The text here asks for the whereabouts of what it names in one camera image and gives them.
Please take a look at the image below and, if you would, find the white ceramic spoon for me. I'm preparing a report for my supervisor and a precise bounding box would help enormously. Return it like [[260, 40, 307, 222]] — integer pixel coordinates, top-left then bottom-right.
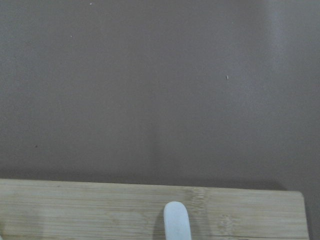
[[163, 201, 192, 240]]

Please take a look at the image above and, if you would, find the bamboo cutting board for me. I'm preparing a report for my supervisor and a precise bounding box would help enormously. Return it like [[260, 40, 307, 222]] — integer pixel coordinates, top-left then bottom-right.
[[0, 179, 310, 240]]

